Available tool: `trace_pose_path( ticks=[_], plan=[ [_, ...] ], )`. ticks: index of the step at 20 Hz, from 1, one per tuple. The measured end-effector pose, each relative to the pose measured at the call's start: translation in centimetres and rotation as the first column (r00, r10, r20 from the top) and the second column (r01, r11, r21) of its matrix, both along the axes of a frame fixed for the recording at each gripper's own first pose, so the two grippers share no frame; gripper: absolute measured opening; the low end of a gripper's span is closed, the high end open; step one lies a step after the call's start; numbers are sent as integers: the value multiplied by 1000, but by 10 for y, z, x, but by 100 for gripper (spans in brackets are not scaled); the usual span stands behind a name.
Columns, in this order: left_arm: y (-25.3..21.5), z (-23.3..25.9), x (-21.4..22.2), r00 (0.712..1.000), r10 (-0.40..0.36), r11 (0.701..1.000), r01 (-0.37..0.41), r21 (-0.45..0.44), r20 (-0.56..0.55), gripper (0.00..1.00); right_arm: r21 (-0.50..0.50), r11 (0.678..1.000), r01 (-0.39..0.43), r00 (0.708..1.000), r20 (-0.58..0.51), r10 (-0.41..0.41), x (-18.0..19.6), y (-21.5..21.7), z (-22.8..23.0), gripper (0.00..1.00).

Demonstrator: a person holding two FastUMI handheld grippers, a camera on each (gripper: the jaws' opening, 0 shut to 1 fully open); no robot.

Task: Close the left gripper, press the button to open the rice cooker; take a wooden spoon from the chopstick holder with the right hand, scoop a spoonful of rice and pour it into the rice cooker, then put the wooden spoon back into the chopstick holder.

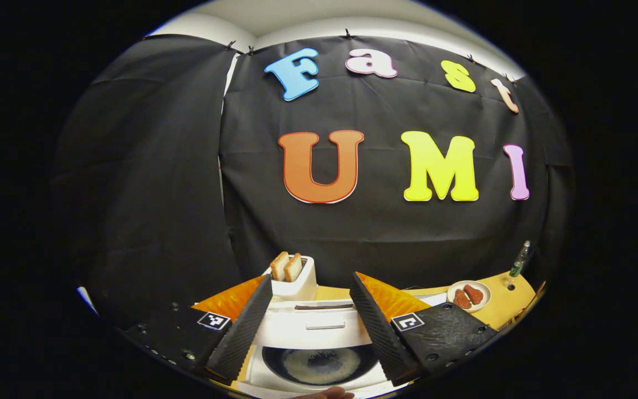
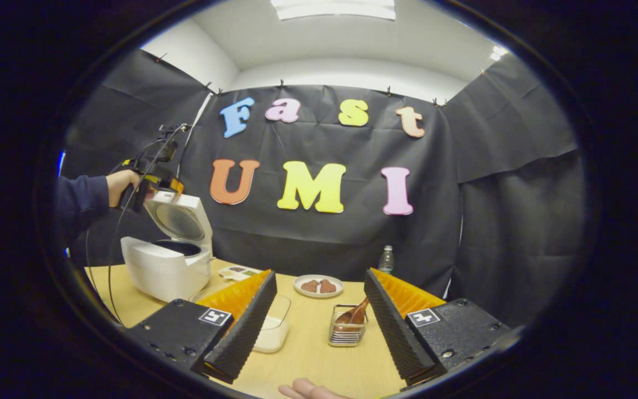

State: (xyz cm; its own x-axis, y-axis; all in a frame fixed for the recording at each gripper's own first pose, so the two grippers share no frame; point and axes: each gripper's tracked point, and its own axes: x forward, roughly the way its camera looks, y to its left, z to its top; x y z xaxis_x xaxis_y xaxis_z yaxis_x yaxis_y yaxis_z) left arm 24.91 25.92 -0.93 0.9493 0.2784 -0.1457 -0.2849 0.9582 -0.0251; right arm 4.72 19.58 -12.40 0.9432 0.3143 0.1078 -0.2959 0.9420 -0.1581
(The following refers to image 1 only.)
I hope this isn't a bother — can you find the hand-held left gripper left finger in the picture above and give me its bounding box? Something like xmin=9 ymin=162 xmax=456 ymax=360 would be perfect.
xmin=125 ymin=274 xmax=274 ymax=383

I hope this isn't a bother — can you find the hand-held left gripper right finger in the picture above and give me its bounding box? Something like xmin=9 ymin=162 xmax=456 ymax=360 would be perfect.
xmin=349 ymin=272 xmax=500 ymax=387

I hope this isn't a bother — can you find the white rice cooker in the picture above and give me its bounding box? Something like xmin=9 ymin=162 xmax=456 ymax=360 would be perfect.
xmin=234 ymin=293 xmax=448 ymax=398

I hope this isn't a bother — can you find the white toaster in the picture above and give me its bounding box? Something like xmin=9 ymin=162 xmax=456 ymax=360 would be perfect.
xmin=262 ymin=256 xmax=318 ymax=301

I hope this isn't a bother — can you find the toast slice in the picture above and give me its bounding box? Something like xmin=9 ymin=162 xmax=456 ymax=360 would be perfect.
xmin=270 ymin=251 xmax=290 ymax=282
xmin=284 ymin=253 xmax=303 ymax=283

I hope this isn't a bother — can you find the black backdrop cloth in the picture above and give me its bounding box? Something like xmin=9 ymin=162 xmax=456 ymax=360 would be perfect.
xmin=53 ymin=34 xmax=574 ymax=328

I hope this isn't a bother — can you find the white round plate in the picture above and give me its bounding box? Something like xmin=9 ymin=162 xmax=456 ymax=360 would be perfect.
xmin=447 ymin=280 xmax=491 ymax=313

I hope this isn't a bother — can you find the clear plastic water bottle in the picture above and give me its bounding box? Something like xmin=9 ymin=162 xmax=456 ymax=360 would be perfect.
xmin=510 ymin=241 xmax=532 ymax=278

